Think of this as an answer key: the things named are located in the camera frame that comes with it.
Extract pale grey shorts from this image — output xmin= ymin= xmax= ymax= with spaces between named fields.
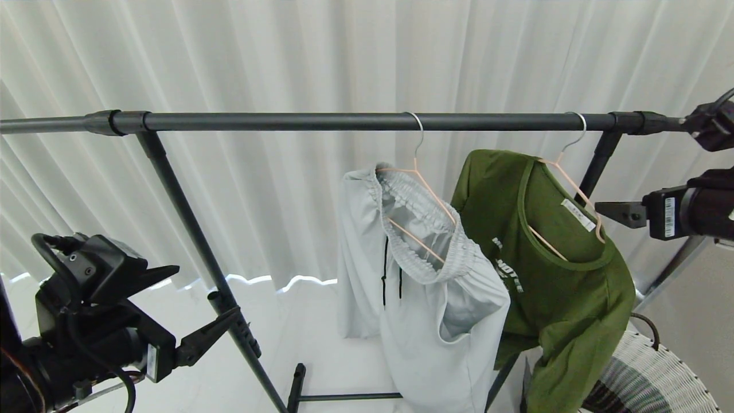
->
xmin=337 ymin=163 xmax=511 ymax=413

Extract white laundry basket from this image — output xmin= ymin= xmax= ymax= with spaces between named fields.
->
xmin=579 ymin=313 xmax=721 ymax=413

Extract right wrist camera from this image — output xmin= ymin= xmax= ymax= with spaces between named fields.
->
xmin=682 ymin=100 xmax=734 ymax=153

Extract pink clothes hanger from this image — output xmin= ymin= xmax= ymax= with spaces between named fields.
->
xmin=526 ymin=112 xmax=606 ymax=262
xmin=376 ymin=112 xmax=458 ymax=265

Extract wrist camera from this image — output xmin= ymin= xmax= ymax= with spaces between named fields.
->
xmin=36 ymin=233 xmax=150 ymax=345
xmin=682 ymin=100 xmax=734 ymax=153

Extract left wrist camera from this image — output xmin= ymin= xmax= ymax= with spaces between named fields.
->
xmin=36 ymin=233 xmax=150 ymax=345

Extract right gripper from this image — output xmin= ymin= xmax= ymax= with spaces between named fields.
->
xmin=595 ymin=166 xmax=734 ymax=242

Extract green garment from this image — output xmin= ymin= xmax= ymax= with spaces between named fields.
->
xmin=450 ymin=149 xmax=636 ymax=413

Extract white curtain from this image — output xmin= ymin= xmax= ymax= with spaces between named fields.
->
xmin=0 ymin=0 xmax=734 ymax=293

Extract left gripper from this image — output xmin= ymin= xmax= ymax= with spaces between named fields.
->
xmin=34 ymin=265 xmax=242 ymax=398

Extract black clothes rack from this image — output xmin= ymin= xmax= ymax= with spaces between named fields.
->
xmin=0 ymin=109 xmax=707 ymax=413

